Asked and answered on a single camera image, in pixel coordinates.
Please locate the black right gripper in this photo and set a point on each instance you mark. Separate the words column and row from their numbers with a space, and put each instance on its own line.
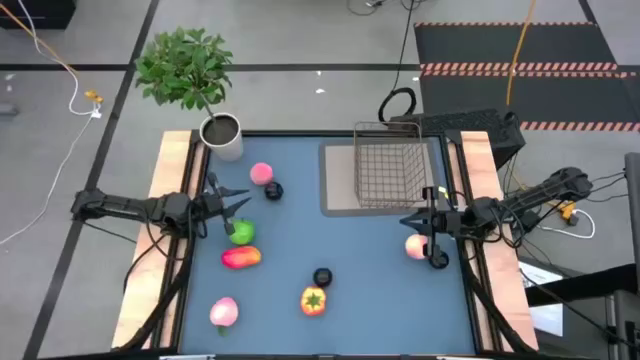
column 450, row 220

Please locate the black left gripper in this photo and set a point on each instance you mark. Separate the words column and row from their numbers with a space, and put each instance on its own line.
column 210, row 205

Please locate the pale pink yellow peach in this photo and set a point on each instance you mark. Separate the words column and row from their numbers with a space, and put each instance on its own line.
column 415, row 246

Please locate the green apple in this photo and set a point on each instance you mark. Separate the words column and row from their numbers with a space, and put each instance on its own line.
column 244, row 233

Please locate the small hot pink peach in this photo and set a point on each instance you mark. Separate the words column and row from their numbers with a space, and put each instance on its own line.
column 261, row 173

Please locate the dark purple plum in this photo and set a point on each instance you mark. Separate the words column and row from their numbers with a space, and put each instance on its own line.
column 322, row 277
column 273, row 190

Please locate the red orange mango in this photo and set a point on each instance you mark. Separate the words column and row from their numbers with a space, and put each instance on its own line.
column 241, row 257

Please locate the large pink peach with leaf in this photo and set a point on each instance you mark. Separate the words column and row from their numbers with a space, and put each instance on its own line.
column 224, row 312

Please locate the orange yellow bell pepper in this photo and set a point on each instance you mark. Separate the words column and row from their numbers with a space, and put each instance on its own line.
column 313, row 301

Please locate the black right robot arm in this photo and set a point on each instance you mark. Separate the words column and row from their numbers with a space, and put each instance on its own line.
column 530, row 197

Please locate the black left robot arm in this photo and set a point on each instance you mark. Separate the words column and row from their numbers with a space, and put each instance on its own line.
column 125, row 205

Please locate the white plant pot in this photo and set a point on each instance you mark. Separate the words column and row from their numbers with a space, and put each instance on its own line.
column 230, row 147

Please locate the wooden table side board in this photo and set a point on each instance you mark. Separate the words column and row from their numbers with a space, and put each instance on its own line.
column 477, row 160
column 167, row 160

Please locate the grey beige placemat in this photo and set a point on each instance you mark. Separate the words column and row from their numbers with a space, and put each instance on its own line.
column 337, row 175

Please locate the black striped-edge floor mat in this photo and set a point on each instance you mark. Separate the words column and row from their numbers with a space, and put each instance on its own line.
column 475, row 97
column 475, row 45

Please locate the green leafy plant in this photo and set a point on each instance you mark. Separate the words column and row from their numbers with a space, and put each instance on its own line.
column 185, row 65

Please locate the yellow power strip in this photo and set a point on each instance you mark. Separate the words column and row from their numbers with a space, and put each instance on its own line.
column 567, row 211

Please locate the black cabinet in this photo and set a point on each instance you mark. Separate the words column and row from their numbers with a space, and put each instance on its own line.
column 35, row 12

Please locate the black table frame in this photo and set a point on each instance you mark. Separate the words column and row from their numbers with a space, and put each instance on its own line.
column 325, row 133

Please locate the grey metal post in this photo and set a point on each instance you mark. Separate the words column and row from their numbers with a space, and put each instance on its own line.
column 632, row 225

